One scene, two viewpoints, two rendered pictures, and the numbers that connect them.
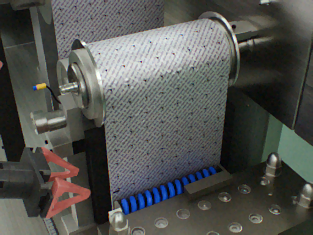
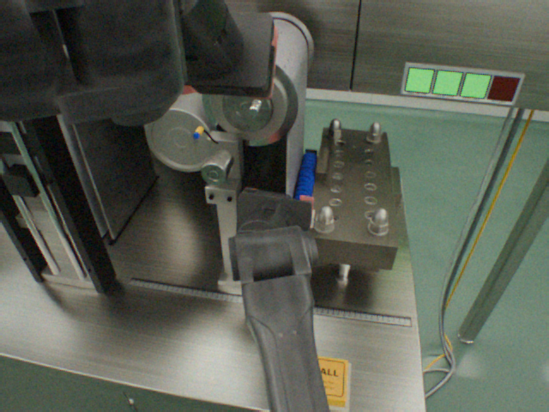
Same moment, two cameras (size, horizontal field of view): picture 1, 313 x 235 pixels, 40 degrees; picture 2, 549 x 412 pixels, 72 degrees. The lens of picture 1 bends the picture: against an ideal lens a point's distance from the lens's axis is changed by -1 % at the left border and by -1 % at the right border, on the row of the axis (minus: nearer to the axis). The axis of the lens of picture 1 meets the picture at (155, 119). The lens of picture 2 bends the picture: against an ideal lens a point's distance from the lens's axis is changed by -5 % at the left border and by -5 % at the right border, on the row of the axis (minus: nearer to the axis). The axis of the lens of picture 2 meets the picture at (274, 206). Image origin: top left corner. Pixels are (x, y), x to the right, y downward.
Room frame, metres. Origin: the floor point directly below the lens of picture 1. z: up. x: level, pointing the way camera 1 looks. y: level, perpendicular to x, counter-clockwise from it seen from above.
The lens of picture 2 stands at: (0.25, 0.53, 1.51)
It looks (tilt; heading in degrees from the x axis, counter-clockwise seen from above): 40 degrees down; 307
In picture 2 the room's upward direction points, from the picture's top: straight up
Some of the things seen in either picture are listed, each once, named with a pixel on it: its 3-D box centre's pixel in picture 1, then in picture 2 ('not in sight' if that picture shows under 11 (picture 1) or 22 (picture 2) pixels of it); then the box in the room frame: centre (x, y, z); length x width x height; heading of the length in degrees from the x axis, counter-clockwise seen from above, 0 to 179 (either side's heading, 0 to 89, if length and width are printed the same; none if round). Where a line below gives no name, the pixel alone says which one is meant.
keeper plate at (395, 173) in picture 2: not in sight; (392, 199); (0.45, -0.17, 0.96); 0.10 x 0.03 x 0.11; 117
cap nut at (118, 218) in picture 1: (118, 222); (324, 217); (0.49, 0.06, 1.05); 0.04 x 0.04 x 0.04
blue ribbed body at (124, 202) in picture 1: (172, 190); (305, 183); (0.60, -0.03, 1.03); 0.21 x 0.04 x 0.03; 117
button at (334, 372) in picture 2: not in sight; (324, 379); (0.36, 0.25, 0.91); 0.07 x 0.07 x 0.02; 27
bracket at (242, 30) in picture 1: (236, 29); not in sight; (0.75, -0.15, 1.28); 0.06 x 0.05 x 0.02; 117
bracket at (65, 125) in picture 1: (69, 170); (228, 218); (0.63, 0.17, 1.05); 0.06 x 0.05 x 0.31; 117
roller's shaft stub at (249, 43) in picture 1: (231, 47); not in sight; (0.75, -0.14, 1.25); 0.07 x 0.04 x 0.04; 117
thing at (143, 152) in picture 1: (169, 147); (296, 144); (0.62, -0.02, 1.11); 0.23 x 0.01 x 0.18; 117
